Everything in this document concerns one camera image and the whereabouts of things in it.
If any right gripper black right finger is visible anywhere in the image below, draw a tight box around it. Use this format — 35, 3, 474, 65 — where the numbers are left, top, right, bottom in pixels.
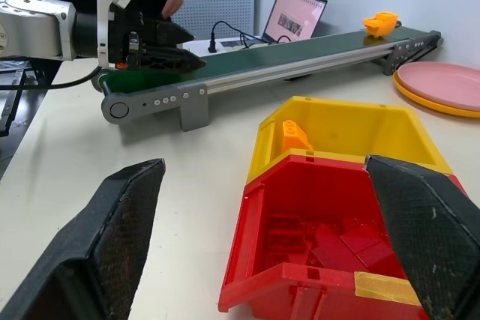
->
363, 154, 480, 320

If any green conveyor belt, grey frame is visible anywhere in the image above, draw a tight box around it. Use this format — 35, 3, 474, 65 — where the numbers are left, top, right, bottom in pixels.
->
91, 29, 444, 133

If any yellow plate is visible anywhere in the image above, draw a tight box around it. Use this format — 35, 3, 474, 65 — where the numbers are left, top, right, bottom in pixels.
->
392, 72, 480, 118

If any orange toy block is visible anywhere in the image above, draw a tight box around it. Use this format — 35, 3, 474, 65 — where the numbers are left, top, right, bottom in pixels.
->
361, 11, 401, 40
281, 120, 315, 152

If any open laptop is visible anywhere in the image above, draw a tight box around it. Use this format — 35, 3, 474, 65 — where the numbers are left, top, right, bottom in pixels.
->
220, 0, 329, 53

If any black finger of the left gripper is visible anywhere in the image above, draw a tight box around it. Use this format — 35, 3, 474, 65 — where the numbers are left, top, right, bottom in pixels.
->
141, 45, 208, 73
155, 19, 197, 49

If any red plastic bin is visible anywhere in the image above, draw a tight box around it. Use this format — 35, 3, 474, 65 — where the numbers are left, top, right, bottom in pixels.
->
217, 153, 470, 320

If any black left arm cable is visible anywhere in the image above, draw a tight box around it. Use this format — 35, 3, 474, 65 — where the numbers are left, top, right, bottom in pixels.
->
0, 65, 103, 91

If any yellow plastic bin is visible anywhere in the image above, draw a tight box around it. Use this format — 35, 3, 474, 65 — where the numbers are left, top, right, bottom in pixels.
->
246, 95, 455, 186

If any black power cable with plug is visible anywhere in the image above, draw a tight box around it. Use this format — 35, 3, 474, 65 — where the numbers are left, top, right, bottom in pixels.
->
207, 21, 294, 54

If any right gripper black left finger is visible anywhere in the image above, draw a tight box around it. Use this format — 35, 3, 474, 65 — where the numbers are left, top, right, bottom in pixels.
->
0, 157, 167, 320

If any pink plate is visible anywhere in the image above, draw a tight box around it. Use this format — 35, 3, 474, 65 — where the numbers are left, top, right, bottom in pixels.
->
396, 61, 480, 112

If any black metal frame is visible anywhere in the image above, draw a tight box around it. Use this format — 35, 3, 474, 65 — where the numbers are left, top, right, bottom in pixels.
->
0, 58, 63, 138

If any red toy block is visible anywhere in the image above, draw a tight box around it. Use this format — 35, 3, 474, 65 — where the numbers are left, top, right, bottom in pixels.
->
355, 243, 409, 280
339, 226, 393, 256
313, 224, 368, 273

